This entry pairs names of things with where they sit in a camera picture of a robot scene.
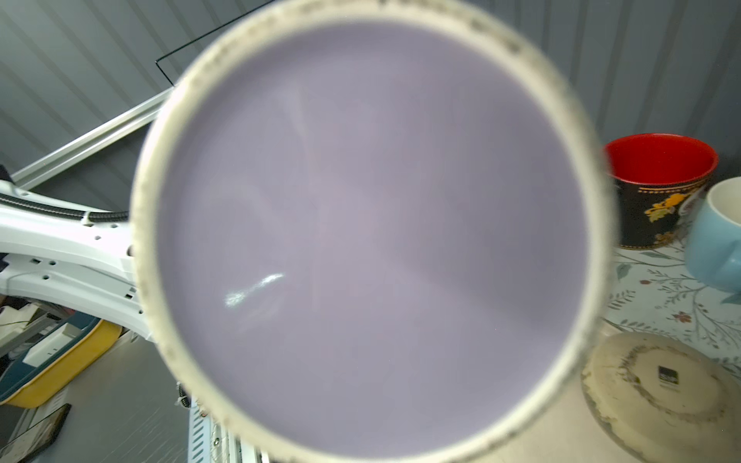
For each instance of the black floral mug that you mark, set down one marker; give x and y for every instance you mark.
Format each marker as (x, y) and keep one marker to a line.
(656, 174)

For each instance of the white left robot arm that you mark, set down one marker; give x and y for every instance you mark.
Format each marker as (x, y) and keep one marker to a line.
(64, 254)

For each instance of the purple ceramic mug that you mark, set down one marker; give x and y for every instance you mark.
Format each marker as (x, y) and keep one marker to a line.
(373, 231)

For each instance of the beige plastic tray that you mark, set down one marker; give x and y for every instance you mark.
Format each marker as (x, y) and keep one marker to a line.
(565, 432)

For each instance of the light blue mug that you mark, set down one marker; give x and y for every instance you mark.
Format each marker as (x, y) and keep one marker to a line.
(712, 252)

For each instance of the yellow and teal box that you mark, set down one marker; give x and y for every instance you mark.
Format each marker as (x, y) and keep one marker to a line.
(30, 387)

